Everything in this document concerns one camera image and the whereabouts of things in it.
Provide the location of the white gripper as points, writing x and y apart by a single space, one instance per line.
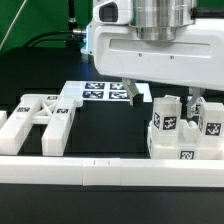
165 41

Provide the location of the white fence bar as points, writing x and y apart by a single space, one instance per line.
3 118
111 172

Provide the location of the white marker base sheet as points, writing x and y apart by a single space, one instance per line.
96 91

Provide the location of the white front fence bar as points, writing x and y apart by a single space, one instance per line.
111 172

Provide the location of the white chair seat part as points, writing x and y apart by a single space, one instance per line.
189 145

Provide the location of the black vertical pole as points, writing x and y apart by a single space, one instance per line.
71 11

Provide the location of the white left fence bar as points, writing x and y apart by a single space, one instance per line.
3 118

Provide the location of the white chair back frame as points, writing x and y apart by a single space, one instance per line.
56 112

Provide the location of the white tagged cube left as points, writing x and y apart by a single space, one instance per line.
177 98

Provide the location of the white tagged cube right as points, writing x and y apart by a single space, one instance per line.
197 106

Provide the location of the white tagged cube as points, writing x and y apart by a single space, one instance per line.
197 106
177 98

